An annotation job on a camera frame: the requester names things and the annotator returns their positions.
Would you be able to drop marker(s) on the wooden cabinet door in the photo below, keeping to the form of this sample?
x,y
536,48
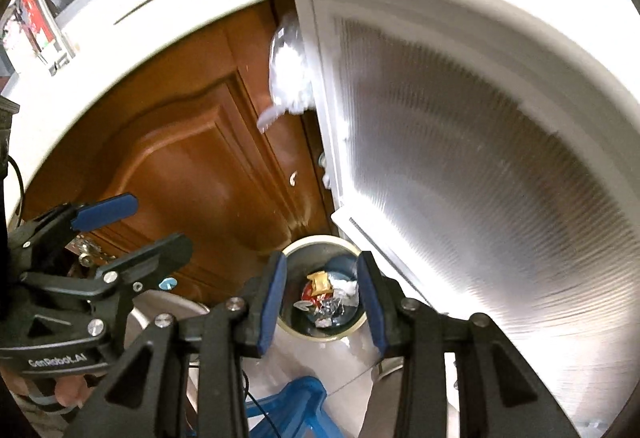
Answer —
x,y
200,143

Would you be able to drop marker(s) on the clear plastic bag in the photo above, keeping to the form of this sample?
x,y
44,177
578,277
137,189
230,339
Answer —
x,y
290,68

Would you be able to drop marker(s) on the blue plastic stool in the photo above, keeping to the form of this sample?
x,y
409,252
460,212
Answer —
x,y
295,398

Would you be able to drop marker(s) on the white paper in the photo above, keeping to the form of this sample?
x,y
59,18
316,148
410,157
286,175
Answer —
x,y
345,285

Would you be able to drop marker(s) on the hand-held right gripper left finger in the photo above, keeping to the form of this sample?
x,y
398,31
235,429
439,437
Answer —
x,y
272,300

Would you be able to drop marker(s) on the red snack packet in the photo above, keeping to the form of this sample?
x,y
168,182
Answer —
x,y
310,295

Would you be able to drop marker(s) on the person's left hand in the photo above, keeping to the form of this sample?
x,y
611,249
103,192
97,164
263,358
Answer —
x,y
70,390

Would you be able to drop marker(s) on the blue trash bin cream rim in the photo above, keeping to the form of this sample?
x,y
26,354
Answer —
x,y
300,263

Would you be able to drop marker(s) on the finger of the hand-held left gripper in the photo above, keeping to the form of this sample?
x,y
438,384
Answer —
x,y
150,258
107,210

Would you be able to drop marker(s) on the red pink package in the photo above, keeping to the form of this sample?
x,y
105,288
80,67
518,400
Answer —
x,y
35,18

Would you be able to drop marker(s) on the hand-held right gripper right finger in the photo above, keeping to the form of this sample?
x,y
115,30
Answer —
x,y
372,305

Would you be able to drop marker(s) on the yellow brown paper packet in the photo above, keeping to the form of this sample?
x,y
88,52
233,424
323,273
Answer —
x,y
319,280

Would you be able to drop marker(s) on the foil wrapper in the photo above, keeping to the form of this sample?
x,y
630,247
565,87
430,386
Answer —
x,y
330,310

